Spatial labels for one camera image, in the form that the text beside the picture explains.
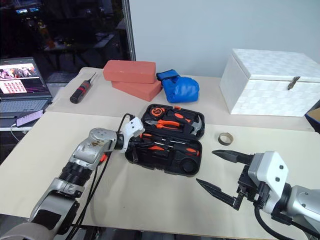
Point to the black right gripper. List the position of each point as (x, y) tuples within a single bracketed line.
[(247, 185)]

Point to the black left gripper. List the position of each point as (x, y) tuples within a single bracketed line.
[(131, 144)]

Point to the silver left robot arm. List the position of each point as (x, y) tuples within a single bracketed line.
[(86, 150)]

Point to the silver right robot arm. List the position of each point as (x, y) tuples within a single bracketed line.
[(303, 202)]

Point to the black plastic tool case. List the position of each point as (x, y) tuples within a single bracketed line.
[(186, 165)]

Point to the small orange black screwdriver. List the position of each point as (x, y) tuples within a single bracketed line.
[(156, 147), (147, 135)]

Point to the brown tape roll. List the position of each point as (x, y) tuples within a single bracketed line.
[(225, 142)]

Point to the large orange black screwdriver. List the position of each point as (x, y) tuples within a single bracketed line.
[(192, 151)]

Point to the orange black tape measure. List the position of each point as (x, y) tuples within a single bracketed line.
[(157, 111)]

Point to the black orange claw hammer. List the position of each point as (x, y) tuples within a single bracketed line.
[(197, 126)]

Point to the red brick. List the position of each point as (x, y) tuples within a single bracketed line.
[(140, 90), (130, 71)]

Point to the blue boxing glove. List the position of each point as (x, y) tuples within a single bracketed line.
[(181, 88)]

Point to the black red precision screwdriver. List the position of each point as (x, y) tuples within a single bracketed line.
[(79, 91)]

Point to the white woven lidded box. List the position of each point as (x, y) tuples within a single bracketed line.
[(267, 87)]

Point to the blue cardboard box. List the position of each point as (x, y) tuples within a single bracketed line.
[(314, 117)]

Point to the smartphone with lit screen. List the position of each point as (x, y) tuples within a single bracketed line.
[(28, 118)]

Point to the open laptop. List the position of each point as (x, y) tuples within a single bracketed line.
[(21, 85)]

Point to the grey rounded robot body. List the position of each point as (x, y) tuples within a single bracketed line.
[(22, 231)]

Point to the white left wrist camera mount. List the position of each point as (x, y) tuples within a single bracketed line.
[(132, 127)]

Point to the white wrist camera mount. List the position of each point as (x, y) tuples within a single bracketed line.
[(271, 172), (132, 127)]

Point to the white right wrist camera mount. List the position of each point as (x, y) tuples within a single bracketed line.
[(271, 172)]

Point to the grey metal partition post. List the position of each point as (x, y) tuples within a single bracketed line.
[(130, 30)]

